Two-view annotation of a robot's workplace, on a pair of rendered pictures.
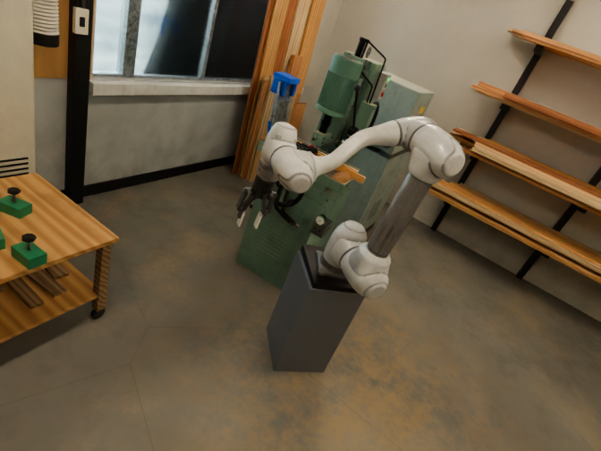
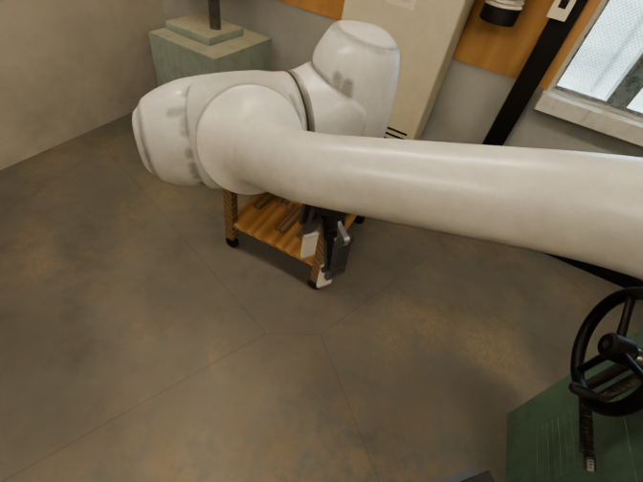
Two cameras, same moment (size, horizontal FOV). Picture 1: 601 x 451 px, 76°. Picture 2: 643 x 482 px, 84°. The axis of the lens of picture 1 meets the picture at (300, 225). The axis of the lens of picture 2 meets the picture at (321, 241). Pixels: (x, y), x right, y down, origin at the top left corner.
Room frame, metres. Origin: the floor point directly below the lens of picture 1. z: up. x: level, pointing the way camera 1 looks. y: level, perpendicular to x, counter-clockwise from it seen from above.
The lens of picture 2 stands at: (1.27, -0.25, 1.43)
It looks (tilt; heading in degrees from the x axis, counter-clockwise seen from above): 46 degrees down; 87
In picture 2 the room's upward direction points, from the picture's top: 12 degrees clockwise
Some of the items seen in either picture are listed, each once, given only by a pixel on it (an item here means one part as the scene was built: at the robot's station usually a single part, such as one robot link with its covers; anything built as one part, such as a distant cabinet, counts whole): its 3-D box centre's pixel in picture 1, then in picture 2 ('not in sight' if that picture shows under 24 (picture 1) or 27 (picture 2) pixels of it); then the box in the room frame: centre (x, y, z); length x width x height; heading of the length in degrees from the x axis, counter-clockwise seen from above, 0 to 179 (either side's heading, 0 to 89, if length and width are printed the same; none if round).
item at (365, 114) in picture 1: (365, 114); not in sight; (2.47, -0.13, 1.22); 0.09 x 0.08 x 0.15; 163
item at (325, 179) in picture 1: (302, 165); not in sight; (2.21, 0.12, 0.87); 0.61 x 0.30 x 0.06; 73
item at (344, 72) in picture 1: (339, 86); not in sight; (2.31, 0.08, 1.35); 0.18 x 0.18 x 0.31
